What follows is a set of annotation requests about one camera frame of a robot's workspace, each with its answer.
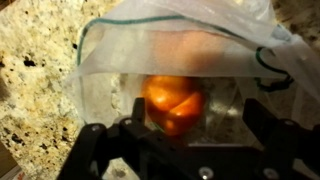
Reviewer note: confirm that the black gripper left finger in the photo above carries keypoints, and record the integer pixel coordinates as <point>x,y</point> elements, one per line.
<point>86,150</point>

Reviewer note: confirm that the white red carton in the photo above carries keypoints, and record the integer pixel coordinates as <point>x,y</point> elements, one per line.
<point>18,176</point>

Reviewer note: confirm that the pale pink peach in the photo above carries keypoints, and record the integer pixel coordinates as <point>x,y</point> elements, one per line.
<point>190,48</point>

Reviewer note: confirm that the orange peach with sticker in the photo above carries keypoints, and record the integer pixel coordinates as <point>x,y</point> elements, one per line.
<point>170,100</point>

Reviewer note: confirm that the wooden base cabinet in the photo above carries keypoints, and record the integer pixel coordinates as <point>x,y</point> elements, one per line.
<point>6,161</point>

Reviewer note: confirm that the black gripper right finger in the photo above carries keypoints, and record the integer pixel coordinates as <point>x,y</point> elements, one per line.
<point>283,150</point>

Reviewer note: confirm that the clear plastic zip bag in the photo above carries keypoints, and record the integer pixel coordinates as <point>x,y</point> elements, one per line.
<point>133,56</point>

